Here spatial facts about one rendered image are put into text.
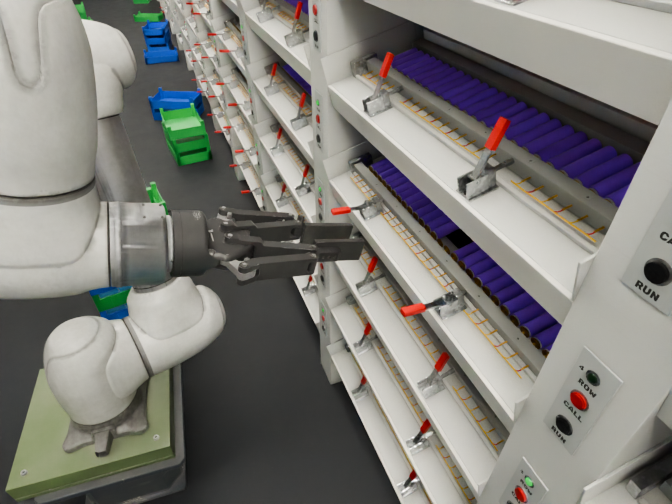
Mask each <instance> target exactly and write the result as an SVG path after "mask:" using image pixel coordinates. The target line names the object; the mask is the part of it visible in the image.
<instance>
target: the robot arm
mask: <svg viewBox="0 0 672 504"><path fill-rule="evenodd" d="M136 71H137V65H136V60H135V57H134V54H133V51H132V49H131V47H130V44H129V43H128V41H127V39H126V38H125V36H124V35H123V34H122V33H121V32H120V31H119V30H117V29H114V28H112V27H110V26H108V25H106V24H103V23H99V22H95V21H90V20H84V19H81V17H80V15H79V13H78V11H77V9H76V7H75V5H74V3H73V1H72V0H0V299H42V298H55V297H64V296H71V295H78V294H81V293H84V292H87V291H90V290H95V289H99V288H107V287H110V286H111V287H117V288H118V287H123V286H132V288H131V290H130V292H129V295H128V297H127V306H128V314H129V315H128V316H126V317H124V318H122V319H114V320H107V319H106V318H103V317H97V316H82V317H78V318H74V319H71V320H68V321H66V322H64V323H62V324H61V325H59V326H58V327H57V328H56V329H55V330H54V331H53V332H52V333H51V334H50V336H49V337H48V339H47V341H46V343H45V347H44V353H43V362H44V370H45V375H46V380H47V383H48V385H49V387H50V389H51V391H52V393H53V395H54V397H55V398H56V400H57V401H58V403H59V404H60V406H61V407H62V408H63V410H64V411H65V412H66V413H67V414H68V415H69V417H70V423H69V428H68V433H67V436H66V438H65V440H64V442H63V445H62V448H63V450H64V451H65V452H66V453H72V452H74V451H76V450H78V449H80V448H83V447H86V446H89V445H93V444H95V454H96V456H97V457H100V458H103V457H106V456H107V455H109V452H110V449H111V445H112V442H113V439H116V438H120V437H124V436H127V435H141V434H143V433H145V432H146V431H147V430H148V428H149V424H148V422H147V418H146V412H147V387H148V383H149V380H150V377H151V376H153V375H156V374H158V373H160V372H163V371H165V370H167V369H170V368H172V367H174V366H176V365H178V364H180V363H182V362H184V361H185V360H187V359H189V358H191V357H192V356H194V355H196V354H197V353H199V352H201V351H202V350H203V349H205V348H206V347H207V346H209V345H210V344H211V343H212V342H213V341H214V340H215V339H216V338H217V337H218V336H219V335H220V333H221V332H222V331H223V328H224V325H225V323H226V314H225V310H224V307H223V304H222V302H221V300H220V298H219V297H218V295H217V294H216V293H214V292H213V291H212V290H211V289H210V288H208V287H205V286H203V285H197V286H195V284H194V283H193V281H192V280H191V278H190V277H193V276H202V275H204V274H205V272H206V271H207V270H208V269H211V268H214V269H220V270H223V271H228V270H230V271H231V272H233V273H234V274H235V275H236V276H237V279H236V283H237V285H239V286H245V285H247V284H250V283H252V282H255V281H259V280H268V279H278V278H287V277H296V276H305V275H313V274H314V272H315V268H316V265H317V262H335V261H348V260H359V259H360V256H361V253H362V250H363V247H364V244H365V242H364V240H363V239H349V238H350V235H351V232H352V229H353V225H352V224H351V223H304V219H305V217H304V216H302V215H298V218H297V220H295V219H294V217H295V215H294V214H292V213H286V212H270V211H254V210H238V209H234V208H229V207H225V206H220V207H219V209H218V216H217V218H211V219H208V220H206V217H205V215H204V213H203V212H202V211H199V210H170V211H169V214H168V215H166V213H165V209H164V206H163V205H162V204H160V203H151V201H150V198H149V195H148V193H147V190H146V185H145V183H144V180H143V177H142V174H141V172H140V169H139V166H138V163H137V161H136V158H135V155H134V152H133V150H132V147H131V144H130V141H129V139H128V136H127V133H126V130H125V127H124V125H123V122H122V119H121V118H120V115H119V113H121V112H123V107H124V101H123V92H124V91H123V89H126V88H129V87H130V86H131V85H132V83H133V82H134V80H135V77H136ZM235 219H236V220H235ZM283 220H284V221H283ZM298 239H300V243H288V242H282V241H290V240H298ZM253 247H254V251H253ZM252 253H253V255H252ZM110 266H111V270H110Z"/></svg>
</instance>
